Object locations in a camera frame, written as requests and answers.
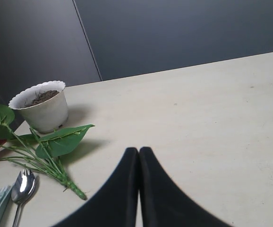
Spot green artificial plant sprig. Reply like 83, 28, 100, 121
0, 104, 93, 200

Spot white flower pot with soil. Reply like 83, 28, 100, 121
9, 80, 68, 133

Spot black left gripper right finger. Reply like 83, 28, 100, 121
139, 147, 229, 227

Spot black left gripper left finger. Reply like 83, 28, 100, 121
55, 147, 139, 227

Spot steel spork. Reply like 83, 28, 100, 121
11, 168, 36, 227

